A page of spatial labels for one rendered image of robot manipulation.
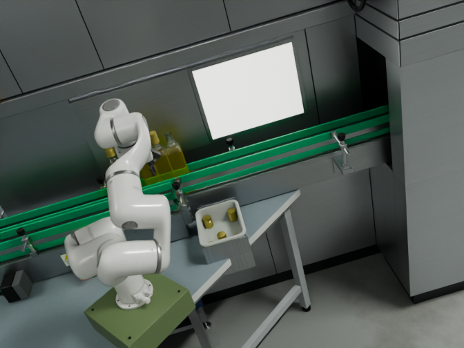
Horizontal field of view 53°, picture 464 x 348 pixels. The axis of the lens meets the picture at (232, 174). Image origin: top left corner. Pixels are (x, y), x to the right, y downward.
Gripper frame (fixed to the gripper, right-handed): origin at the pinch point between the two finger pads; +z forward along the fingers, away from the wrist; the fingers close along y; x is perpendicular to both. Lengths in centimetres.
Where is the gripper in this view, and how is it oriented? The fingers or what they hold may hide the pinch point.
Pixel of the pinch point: (143, 171)
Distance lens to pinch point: 153.9
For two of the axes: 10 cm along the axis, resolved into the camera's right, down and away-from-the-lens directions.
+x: 2.1, 7.1, -6.7
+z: 1.9, 6.4, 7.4
